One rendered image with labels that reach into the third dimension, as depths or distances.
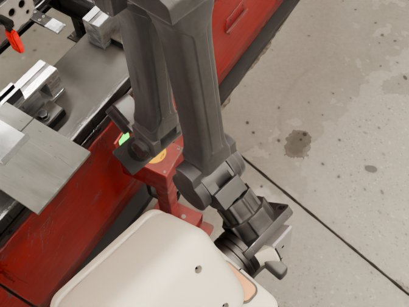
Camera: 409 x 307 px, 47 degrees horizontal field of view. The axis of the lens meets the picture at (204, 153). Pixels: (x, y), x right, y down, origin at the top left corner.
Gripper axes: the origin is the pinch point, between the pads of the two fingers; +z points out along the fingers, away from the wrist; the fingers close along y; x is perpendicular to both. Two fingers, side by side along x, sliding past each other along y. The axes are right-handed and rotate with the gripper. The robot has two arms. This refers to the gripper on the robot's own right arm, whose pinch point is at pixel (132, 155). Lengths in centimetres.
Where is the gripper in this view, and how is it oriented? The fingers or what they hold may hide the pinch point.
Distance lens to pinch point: 109.3
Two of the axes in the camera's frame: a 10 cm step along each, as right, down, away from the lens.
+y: -7.0, 6.2, -3.6
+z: -3.3, 1.6, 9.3
